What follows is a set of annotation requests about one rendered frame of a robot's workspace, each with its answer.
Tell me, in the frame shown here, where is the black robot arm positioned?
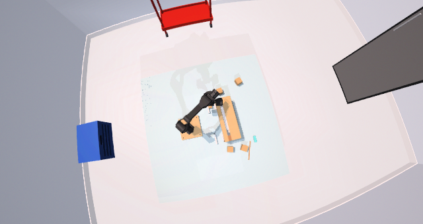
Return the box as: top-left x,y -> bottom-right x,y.
175,89 -> 220,135

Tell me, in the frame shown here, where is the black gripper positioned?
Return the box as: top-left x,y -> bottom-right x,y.
209,98 -> 223,106

